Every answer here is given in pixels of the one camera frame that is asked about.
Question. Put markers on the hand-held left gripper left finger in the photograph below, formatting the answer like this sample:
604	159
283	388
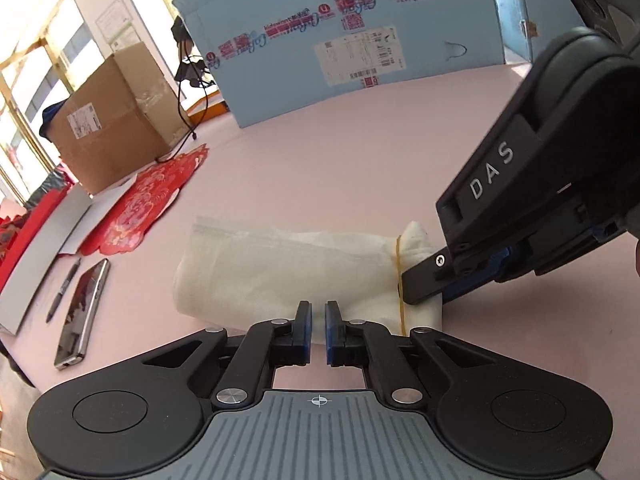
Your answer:
306	334

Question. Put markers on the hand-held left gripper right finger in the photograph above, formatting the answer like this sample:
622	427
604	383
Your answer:
330	334

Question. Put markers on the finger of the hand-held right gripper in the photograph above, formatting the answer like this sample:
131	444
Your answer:
422	277
475	285

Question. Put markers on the yellow rubber band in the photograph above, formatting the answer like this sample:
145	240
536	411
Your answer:
403	317

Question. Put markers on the white shopping bag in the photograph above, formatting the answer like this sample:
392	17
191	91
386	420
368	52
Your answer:
280	270

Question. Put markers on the red paper cutting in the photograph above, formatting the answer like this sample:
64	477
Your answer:
175	170
130	220

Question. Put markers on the black smartphone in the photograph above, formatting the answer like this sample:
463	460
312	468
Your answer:
82	310

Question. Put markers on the light blue box red tape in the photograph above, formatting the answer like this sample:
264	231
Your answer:
280	85

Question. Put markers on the black pen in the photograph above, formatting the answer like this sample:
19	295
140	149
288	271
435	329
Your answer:
62	290

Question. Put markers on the brown cardboard box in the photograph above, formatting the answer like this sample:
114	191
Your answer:
115	125

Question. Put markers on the red paper stack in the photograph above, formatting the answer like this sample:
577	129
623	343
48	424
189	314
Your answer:
25	230

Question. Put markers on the dark blue cloth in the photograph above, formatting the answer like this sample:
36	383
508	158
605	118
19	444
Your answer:
50	120

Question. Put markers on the white wall notice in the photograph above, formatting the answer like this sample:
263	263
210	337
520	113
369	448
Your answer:
112	22

